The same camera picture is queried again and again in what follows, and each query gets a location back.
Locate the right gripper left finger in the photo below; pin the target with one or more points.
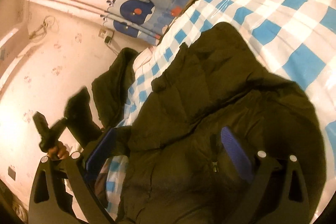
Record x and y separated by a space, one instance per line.
61 191

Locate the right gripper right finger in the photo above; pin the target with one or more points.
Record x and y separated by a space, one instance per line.
277 191

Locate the dark olive puffer jacket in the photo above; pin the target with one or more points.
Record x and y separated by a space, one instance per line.
179 171

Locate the person's left hand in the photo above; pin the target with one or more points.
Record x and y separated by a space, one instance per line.
58 152

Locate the black garment on bed edge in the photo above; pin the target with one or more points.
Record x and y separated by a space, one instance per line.
110 90

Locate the blue white checkered bed cover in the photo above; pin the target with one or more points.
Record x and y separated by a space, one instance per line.
291 38

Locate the small dark wall switch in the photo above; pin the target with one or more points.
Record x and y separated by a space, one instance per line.
11 173

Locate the wall power socket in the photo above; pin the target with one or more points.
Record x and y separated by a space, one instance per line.
106 35

